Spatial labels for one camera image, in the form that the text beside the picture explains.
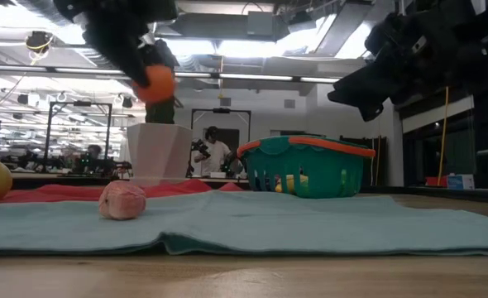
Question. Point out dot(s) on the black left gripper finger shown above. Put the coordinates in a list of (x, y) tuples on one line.
[(167, 54), (124, 58)]

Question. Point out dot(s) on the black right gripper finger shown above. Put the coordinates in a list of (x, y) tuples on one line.
[(357, 89), (371, 112)]

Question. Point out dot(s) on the orange toy fruit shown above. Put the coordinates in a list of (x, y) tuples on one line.
[(157, 85)]

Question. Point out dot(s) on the yellow toy banana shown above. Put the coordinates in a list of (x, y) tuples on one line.
[(295, 184)]

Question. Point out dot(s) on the black background robot arm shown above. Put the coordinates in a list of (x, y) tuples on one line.
[(200, 147)]

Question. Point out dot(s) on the teal basket orange rim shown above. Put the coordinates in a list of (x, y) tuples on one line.
[(322, 169)]

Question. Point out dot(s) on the black hanging spotlight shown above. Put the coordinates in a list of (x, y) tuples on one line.
[(22, 99), (127, 102)]

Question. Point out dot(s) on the black ceiling dome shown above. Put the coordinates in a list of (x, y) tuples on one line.
[(39, 41)]

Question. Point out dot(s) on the long ceiling light strip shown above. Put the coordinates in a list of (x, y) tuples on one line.
[(252, 77)]

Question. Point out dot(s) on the red bin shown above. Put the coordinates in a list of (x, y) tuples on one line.
[(436, 180)]

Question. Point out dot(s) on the white hexagonal planter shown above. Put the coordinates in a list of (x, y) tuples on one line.
[(159, 151)]

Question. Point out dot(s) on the person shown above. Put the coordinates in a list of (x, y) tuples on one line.
[(94, 151), (217, 153)]

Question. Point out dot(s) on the blue and white box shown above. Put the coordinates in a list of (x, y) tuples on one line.
[(461, 181)]

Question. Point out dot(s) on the teal cloth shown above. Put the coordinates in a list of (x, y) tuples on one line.
[(310, 227)]

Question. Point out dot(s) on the background work table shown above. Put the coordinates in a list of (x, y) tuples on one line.
[(41, 180)]

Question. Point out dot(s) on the red cloth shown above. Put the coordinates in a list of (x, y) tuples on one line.
[(49, 192)]

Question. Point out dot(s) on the black metal rig frame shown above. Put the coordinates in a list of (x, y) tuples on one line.
[(80, 103)]

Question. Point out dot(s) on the grey wall vent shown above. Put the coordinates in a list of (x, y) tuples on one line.
[(225, 102), (289, 103)]

